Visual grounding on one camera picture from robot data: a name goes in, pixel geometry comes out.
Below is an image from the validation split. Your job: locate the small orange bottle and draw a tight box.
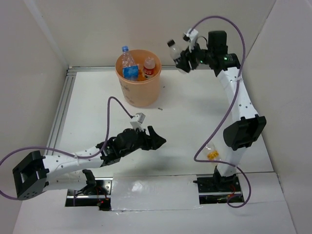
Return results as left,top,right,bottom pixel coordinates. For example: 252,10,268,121
137,64,146,81

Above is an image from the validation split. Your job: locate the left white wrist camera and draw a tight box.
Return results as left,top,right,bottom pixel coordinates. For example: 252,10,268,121
130,113,146,131

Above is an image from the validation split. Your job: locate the yellow label clear bottle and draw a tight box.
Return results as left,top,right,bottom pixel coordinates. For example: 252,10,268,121
205,143,220,161

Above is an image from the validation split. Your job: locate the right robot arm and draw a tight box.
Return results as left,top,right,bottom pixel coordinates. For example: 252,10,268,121
174,29,267,191

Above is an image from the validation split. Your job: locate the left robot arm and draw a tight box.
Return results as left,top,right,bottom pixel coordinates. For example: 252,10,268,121
12,126,166,200

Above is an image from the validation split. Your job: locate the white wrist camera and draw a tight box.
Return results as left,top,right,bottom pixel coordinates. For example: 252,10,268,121
183,28,198,52
130,113,146,131

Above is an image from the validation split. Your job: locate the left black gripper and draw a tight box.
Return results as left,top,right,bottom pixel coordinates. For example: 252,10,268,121
120,126,167,157

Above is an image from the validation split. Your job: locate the purple cable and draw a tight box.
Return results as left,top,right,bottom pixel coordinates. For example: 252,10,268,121
0,97,135,199
194,16,252,208

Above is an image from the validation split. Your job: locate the red label water bottle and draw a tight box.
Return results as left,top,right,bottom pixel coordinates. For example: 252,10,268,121
143,57,156,79

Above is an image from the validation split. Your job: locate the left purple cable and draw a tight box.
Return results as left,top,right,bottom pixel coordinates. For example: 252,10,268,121
0,97,135,199

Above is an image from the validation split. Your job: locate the blue label crushed bottle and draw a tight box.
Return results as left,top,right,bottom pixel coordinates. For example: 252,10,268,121
121,46,138,81

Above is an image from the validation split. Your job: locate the black label clear bottle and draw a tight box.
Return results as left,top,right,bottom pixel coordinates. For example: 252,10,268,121
167,39,186,74

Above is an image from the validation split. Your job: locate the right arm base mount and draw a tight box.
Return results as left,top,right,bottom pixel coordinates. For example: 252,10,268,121
193,175,244,205

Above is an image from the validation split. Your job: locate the orange plastic bin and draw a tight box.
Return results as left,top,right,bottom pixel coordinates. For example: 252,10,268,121
115,49,162,107

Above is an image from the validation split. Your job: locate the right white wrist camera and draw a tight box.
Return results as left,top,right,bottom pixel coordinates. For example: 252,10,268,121
183,28,198,52

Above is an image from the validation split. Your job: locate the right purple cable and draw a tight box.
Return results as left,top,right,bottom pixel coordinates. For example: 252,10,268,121
194,16,252,208

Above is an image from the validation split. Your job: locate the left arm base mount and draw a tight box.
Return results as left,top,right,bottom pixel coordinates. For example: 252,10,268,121
65,169,113,211

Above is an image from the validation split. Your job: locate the white tape sheet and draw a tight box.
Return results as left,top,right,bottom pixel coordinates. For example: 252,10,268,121
111,175,200,211

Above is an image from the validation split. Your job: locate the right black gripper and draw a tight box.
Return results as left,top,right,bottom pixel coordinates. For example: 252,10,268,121
175,39,213,73

